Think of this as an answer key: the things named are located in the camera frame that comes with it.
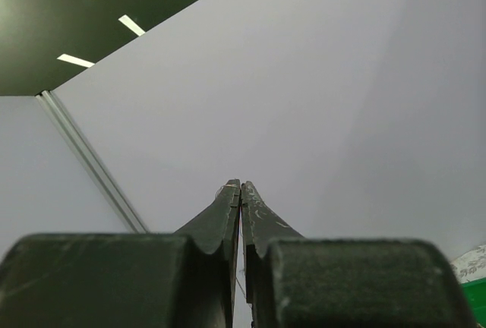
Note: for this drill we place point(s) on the floral patterned table mat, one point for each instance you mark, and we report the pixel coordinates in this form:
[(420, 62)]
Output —
[(471, 265)]

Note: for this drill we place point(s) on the green plastic tray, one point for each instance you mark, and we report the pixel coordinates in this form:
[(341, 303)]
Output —
[(475, 292)]

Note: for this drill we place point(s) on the left aluminium frame post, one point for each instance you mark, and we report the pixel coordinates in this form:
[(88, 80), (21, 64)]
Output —
[(91, 161)]

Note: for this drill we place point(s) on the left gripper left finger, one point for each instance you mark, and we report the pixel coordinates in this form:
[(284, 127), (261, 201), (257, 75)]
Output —
[(181, 279)]

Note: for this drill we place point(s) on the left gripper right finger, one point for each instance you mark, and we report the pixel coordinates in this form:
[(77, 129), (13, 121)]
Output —
[(293, 281)]

